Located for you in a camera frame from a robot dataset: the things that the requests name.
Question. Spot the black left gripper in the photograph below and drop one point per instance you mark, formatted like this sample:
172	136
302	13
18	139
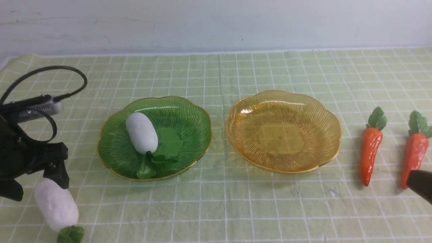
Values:
21	154

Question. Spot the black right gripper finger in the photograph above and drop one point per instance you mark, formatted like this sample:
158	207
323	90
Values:
420	181

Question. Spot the orange toy carrot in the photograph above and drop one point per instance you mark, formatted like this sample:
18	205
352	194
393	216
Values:
371	140
416	145

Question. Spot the white toy radish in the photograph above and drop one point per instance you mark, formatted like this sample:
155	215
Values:
145	141
59	211

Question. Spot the amber ribbed plastic plate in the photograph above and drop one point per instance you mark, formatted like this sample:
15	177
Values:
283	132

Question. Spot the green ribbed plastic plate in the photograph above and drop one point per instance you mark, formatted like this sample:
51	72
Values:
184	133

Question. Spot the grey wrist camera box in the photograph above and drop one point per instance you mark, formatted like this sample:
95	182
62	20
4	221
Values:
34	108

